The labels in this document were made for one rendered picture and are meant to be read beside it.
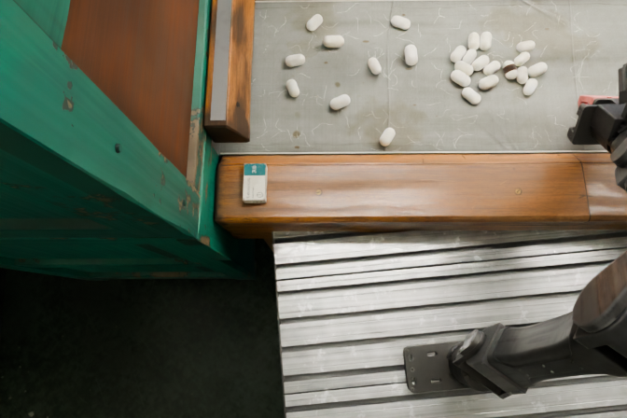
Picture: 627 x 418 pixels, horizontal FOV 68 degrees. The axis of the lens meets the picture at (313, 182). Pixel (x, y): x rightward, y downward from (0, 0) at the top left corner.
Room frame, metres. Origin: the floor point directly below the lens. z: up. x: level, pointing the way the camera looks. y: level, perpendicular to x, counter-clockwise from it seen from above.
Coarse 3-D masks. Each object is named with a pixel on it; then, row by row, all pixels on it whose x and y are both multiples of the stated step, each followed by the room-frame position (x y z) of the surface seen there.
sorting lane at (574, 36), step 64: (320, 0) 0.56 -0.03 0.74; (384, 0) 0.55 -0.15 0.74; (448, 0) 0.54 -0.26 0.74; (512, 0) 0.54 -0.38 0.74; (576, 0) 0.53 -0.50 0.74; (256, 64) 0.43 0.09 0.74; (320, 64) 0.42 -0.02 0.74; (384, 64) 0.42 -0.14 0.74; (448, 64) 0.41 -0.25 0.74; (576, 64) 0.40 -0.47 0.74; (256, 128) 0.31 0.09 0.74; (320, 128) 0.30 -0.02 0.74; (384, 128) 0.30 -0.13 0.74; (448, 128) 0.29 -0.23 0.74; (512, 128) 0.29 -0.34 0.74
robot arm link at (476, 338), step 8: (472, 336) -0.04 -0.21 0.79; (480, 336) -0.04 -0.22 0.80; (464, 344) -0.05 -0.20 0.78; (472, 344) -0.05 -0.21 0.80; (480, 344) -0.05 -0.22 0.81; (464, 352) -0.06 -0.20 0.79; (472, 352) -0.06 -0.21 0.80; (456, 360) -0.07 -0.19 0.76; (464, 360) -0.07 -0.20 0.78; (464, 368) -0.08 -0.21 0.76; (472, 368) -0.08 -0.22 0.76; (472, 376) -0.10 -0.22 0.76; (480, 376) -0.10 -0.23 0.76; (488, 384) -0.11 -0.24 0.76; (496, 392) -0.12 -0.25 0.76; (504, 392) -0.12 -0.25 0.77
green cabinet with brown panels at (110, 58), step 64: (0, 0) 0.17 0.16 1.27; (64, 0) 0.21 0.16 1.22; (128, 0) 0.29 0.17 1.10; (192, 0) 0.44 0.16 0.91; (0, 64) 0.13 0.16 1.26; (64, 64) 0.17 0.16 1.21; (128, 64) 0.24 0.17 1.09; (192, 64) 0.35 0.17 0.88; (0, 128) 0.11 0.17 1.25; (64, 128) 0.12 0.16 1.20; (128, 128) 0.16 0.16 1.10; (192, 128) 0.26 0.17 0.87; (0, 192) 0.13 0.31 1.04; (64, 192) 0.11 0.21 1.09; (128, 192) 0.11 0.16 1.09; (192, 192) 0.16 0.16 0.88
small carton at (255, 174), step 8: (248, 168) 0.22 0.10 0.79; (256, 168) 0.22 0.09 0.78; (264, 168) 0.22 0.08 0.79; (248, 176) 0.21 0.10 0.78; (256, 176) 0.21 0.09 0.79; (264, 176) 0.21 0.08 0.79; (248, 184) 0.20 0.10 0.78; (256, 184) 0.20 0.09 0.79; (264, 184) 0.20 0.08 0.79; (248, 192) 0.18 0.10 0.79; (256, 192) 0.18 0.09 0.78; (264, 192) 0.18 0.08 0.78; (248, 200) 0.17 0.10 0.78; (256, 200) 0.17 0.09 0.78; (264, 200) 0.17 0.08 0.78
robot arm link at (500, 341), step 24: (624, 312) -0.01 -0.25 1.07; (504, 336) -0.04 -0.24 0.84; (528, 336) -0.04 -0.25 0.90; (552, 336) -0.03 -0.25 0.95; (576, 336) -0.03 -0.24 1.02; (600, 336) -0.03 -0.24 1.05; (624, 336) -0.03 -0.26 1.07; (480, 360) -0.07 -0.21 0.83; (504, 360) -0.07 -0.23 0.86; (528, 360) -0.06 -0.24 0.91; (552, 360) -0.06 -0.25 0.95; (576, 360) -0.06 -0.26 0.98; (600, 360) -0.05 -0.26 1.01; (624, 360) -0.05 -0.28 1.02; (504, 384) -0.10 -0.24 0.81; (528, 384) -0.10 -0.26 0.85
